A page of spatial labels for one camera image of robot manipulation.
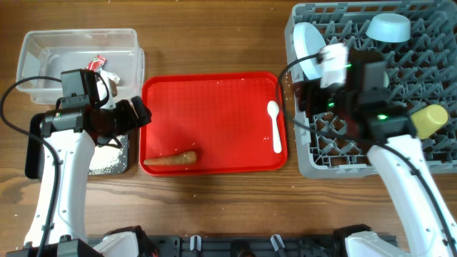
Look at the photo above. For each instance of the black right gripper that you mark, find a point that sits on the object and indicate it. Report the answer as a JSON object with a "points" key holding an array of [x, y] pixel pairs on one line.
{"points": [[310, 96]]}

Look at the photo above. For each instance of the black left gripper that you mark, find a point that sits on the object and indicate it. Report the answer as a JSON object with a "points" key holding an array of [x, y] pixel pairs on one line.
{"points": [[129, 122]]}

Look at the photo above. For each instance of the white plastic spoon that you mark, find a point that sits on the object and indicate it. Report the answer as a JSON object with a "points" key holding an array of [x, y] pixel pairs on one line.
{"points": [[273, 112]]}

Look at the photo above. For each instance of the light blue plate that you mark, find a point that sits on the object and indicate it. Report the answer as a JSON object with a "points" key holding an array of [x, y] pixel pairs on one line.
{"points": [[307, 41]]}

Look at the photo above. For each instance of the red snack wrapper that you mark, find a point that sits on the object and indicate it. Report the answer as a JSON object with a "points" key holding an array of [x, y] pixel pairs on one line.
{"points": [[97, 63]]}

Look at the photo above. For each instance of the light blue bowl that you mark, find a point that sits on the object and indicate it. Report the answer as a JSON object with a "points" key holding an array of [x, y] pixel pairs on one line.
{"points": [[390, 28]]}

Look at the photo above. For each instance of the yellow plastic cup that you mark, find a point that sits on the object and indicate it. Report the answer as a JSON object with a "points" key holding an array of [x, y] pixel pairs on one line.
{"points": [[429, 120]]}

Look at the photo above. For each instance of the green bowl with rice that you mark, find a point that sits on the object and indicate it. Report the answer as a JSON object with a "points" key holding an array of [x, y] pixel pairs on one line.
{"points": [[385, 80]]}

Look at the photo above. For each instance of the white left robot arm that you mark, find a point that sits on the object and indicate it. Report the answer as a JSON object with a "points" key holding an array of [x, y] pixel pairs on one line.
{"points": [[69, 134]]}

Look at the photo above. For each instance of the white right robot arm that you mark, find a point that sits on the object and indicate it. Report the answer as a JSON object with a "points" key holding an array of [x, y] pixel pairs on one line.
{"points": [[351, 87]]}

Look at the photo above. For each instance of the black waste tray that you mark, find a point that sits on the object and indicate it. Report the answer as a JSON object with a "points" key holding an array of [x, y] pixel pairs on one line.
{"points": [[35, 160]]}

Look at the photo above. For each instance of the clear plastic waste bin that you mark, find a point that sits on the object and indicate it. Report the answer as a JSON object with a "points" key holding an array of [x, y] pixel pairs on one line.
{"points": [[48, 53]]}

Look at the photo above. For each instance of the grey dishwasher rack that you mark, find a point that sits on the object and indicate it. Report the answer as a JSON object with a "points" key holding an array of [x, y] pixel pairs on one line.
{"points": [[421, 72]]}

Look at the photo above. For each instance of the pile of white rice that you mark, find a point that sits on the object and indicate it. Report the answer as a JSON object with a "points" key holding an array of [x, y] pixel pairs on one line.
{"points": [[110, 160]]}

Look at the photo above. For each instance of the orange carrot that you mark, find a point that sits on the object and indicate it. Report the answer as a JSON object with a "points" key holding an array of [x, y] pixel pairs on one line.
{"points": [[184, 158]]}

